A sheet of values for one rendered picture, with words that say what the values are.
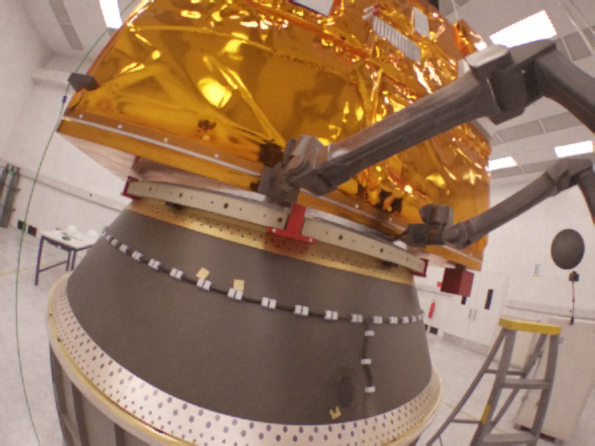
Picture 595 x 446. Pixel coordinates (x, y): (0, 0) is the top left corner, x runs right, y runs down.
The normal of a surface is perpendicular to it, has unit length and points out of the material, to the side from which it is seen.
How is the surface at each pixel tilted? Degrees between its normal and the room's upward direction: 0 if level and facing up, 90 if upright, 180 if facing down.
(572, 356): 90
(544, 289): 90
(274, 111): 89
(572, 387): 90
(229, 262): 62
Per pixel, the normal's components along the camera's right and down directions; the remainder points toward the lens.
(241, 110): 0.40, -0.05
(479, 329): -0.89, -0.28
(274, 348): 0.27, -0.53
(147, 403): 0.15, -0.80
